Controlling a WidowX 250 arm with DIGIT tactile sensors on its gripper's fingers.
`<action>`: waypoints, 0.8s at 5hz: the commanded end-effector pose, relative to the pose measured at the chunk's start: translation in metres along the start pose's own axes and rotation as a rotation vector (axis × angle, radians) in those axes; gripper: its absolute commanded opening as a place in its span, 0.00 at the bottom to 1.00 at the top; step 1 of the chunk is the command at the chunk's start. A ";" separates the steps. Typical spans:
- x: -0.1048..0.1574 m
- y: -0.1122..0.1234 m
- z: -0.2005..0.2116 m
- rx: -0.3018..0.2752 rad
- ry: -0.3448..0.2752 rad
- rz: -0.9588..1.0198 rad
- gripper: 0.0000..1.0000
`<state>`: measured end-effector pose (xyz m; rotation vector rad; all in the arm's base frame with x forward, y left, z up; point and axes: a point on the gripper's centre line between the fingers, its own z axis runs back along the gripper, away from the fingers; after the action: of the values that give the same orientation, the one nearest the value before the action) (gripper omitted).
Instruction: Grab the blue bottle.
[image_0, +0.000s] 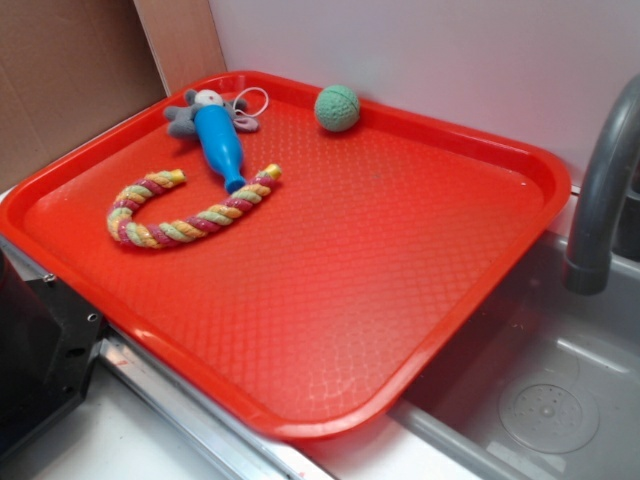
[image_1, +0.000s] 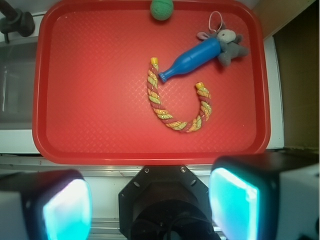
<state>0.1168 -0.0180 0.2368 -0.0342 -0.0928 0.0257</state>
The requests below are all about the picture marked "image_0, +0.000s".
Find green rubber ball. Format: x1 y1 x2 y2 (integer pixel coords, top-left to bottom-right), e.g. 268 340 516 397
314 85 360 133

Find red plastic tray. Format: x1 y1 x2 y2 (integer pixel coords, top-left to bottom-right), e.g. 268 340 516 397
1 72 571 440

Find multicolour twisted rope toy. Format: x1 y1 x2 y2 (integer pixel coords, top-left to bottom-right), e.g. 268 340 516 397
106 164 282 250

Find black metal bracket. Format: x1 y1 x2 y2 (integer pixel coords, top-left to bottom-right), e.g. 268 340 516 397
1 255 105 460

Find grey plastic toy sink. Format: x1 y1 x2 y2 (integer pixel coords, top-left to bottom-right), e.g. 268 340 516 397
391 233 639 479

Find grey toy faucet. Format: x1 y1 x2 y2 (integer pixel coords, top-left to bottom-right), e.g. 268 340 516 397
562 76 639 295

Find blue plastic bottle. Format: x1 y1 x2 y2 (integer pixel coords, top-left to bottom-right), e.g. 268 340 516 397
194 105 246 194

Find grey plush mouse toy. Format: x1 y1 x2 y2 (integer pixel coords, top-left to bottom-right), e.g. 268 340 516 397
163 87 270 140

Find silver metal rail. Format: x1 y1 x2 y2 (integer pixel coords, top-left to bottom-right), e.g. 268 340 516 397
99 329 331 479

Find brown cardboard panel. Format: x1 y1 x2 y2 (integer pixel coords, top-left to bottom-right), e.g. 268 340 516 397
1 1 165 190

